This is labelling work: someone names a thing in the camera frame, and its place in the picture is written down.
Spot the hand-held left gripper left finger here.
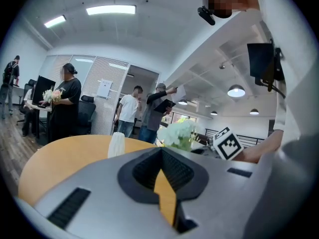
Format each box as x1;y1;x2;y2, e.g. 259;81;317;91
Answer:
33;147;163;239

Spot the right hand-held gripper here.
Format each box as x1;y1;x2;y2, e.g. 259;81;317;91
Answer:
190;126;245;161

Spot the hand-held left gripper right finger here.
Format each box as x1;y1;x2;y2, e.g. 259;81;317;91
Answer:
161;147;260;239

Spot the white artificial flowers bunch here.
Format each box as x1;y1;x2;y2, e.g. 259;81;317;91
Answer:
157;119;200;152

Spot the white ribbed vase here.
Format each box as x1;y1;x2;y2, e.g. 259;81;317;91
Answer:
107;131;126;158

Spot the person's right forearm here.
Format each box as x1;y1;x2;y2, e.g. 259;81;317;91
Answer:
234;129;284;164

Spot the dark metal railing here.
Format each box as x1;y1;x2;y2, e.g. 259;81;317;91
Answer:
204;127;265;149

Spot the round wooden table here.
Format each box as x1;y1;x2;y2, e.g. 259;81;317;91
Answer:
17;134;177;228

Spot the glass window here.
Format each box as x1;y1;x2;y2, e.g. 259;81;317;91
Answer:
161;111;197;128

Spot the white paper sheet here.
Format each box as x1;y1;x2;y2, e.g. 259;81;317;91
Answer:
170;84;187;104

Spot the black clipboard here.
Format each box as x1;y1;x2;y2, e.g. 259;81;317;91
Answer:
153;99;176;114

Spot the black office chair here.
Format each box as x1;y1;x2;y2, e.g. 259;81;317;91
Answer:
76;95;97;135
23;78;37;94

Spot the black chest-mounted box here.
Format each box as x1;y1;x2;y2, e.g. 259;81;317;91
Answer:
247;40;286;99

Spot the person's white shirt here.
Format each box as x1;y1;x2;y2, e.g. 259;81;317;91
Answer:
243;0;319;239

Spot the white office desk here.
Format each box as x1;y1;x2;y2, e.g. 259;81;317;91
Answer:
26;100;53;139

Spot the black computer monitor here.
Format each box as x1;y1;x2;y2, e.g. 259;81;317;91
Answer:
31;75;56;107

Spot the long ceiling light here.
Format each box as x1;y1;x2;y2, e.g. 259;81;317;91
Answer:
44;14;67;29
86;4;137;16

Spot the white paper wall notice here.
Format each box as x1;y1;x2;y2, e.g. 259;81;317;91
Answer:
96;78;113;99

